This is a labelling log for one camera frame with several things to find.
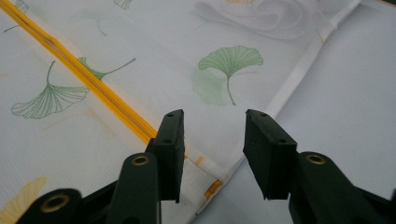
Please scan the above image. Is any white leaf-print mesh bag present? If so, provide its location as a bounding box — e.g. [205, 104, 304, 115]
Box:
[0, 0, 364, 224]

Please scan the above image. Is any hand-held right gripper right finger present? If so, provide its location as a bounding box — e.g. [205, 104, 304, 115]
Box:
[243, 108, 384, 224]

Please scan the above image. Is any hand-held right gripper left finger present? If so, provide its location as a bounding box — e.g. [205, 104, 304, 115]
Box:
[106, 108, 186, 224]

